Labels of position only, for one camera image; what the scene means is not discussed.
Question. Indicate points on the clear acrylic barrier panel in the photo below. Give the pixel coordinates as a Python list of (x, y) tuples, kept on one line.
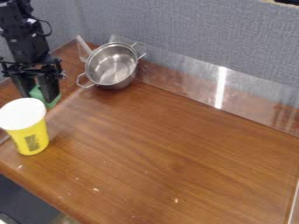
[(260, 100)]

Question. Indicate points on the silver metal pot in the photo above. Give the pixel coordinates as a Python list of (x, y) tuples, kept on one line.
[(111, 66)]

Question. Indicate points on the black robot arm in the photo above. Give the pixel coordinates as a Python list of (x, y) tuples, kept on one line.
[(23, 30)]

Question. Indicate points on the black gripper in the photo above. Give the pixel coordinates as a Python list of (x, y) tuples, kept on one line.
[(23, 68)]

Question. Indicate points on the green block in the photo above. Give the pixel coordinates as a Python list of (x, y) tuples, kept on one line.
[(37, 95)]

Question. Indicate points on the yellow play-doh can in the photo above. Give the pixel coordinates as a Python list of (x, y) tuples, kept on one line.
[(23, 121)]

